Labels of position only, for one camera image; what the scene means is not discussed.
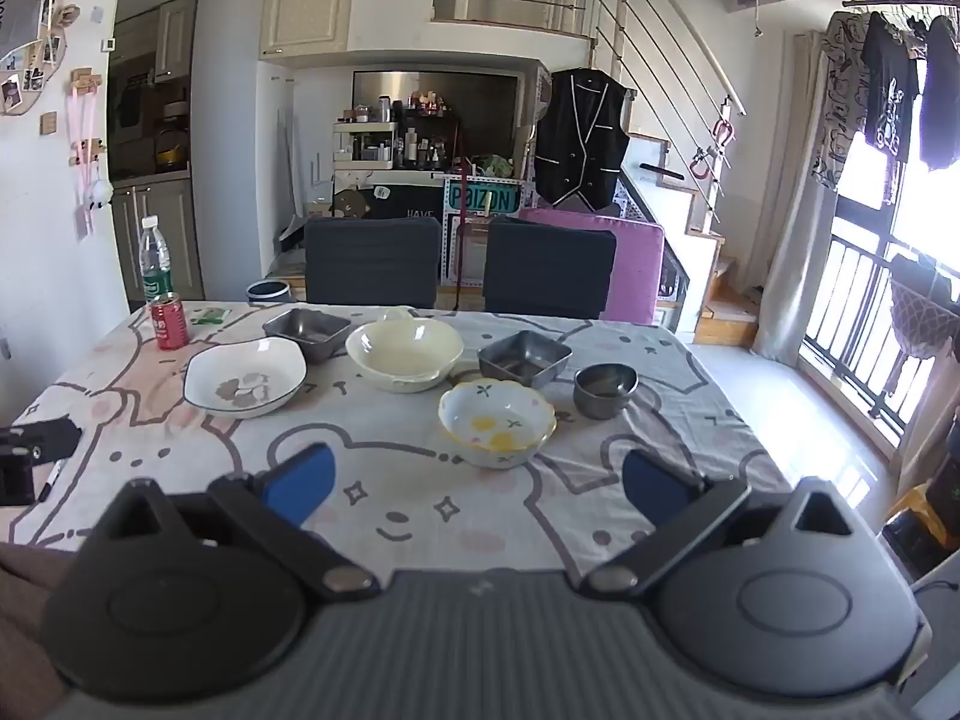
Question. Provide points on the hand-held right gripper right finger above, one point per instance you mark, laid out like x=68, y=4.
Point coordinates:
x=660, y=491

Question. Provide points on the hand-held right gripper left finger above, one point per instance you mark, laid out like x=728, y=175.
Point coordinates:
x=300, y=484

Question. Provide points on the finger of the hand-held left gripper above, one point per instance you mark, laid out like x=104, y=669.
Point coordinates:
x=45, y=441

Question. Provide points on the round steel bowl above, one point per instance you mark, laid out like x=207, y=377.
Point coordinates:
x=606, y=390

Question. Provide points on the yellow-rimmed floral bowl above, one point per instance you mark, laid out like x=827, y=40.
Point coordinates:
x=495, y=424

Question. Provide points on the black marker pen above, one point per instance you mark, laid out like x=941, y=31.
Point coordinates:
x=50, y=481

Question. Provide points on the white plate with flower print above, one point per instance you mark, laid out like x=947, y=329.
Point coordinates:
x=244, y=379

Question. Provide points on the square steel bowl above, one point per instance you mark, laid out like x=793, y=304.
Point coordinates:
x=307, y=330
x=525, y=356

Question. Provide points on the red drink can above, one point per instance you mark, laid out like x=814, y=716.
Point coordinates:
x=169, y=322

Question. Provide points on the person's brown clothing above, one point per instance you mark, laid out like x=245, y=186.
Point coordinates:
x=22, y=615

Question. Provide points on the green packet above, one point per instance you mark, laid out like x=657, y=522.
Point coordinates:
x=210, y=316

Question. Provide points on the round trash bin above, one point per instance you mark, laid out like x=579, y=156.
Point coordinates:
x=268, y=291

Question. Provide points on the clear water bottle green label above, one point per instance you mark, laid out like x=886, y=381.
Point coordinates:
x=154, y=262

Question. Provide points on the grey kitchen base cabinet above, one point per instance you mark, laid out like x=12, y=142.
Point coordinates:
x=161, y=240

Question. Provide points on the dark fabric chair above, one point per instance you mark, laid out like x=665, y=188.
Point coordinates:
x=547, y=266
x=371, y=259

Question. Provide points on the wooden staircase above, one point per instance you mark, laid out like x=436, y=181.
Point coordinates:
x=675, y=240

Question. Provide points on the yellow stool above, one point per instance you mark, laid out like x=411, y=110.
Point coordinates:
x=911, y=514

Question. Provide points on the black balcony railing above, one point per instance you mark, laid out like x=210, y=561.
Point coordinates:
x=847, y=300

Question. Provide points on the black letter board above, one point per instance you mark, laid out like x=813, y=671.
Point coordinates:
x=405, y=202

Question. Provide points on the beige curtain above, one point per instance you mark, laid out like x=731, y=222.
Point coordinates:
x=799, y=202

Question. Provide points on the teal sign plate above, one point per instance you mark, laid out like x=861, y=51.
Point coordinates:
x=484, y=197

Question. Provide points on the white shelf rack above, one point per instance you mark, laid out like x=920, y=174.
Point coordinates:
x=364, y=144

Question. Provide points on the black vest with white trim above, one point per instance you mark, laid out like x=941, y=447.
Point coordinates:
x=585, y=135

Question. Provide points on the patterned hanging garment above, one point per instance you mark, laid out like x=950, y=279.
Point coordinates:
x=840, y=105

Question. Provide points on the black hanging t-shirt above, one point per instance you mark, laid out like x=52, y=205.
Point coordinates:
x=889, y=82

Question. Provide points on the dark hanging garment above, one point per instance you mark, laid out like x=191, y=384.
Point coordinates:
x=941, y=90

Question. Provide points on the pink hanging wall ornament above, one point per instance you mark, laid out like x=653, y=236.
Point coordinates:
x=88, y=150

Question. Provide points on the wall photo collage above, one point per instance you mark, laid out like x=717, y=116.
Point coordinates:
x=26, y=37

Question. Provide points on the cream wall cabinet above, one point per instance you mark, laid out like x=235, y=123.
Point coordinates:
x=307, y=11

